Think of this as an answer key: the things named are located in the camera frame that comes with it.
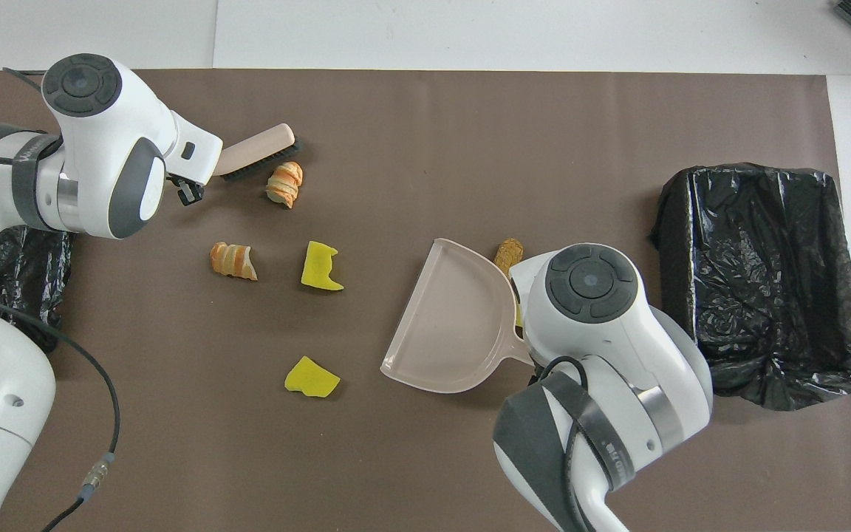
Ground striped croissant piece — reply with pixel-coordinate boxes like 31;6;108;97
210;242;259;282
265;161;304;210

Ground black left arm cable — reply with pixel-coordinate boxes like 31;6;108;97
0;68;120;532

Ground yellow sponge piece green backing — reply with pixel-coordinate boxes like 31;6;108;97
284;355;341;399

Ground pink brush with black bristles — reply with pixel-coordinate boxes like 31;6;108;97
215;123;301;183

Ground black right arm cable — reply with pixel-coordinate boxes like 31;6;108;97
527;355;604;532

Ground brown oval bread roll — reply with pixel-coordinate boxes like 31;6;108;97
494;237;524;273

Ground bin covered by black bag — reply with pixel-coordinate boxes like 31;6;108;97
0;225;75;354

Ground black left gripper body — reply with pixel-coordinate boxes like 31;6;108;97
165;174;205;207

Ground notched yellow sponge piece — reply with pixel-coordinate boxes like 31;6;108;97
301;241;345;292

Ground open bin with black bag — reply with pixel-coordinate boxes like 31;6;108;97
649;163;851;412

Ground brown table mat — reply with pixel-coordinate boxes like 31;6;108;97
0;69;851;532

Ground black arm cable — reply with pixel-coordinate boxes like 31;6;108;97
0;68;120;532
527;355;604;532

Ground pink plastic dustpan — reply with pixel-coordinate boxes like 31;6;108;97
380;237;537;395

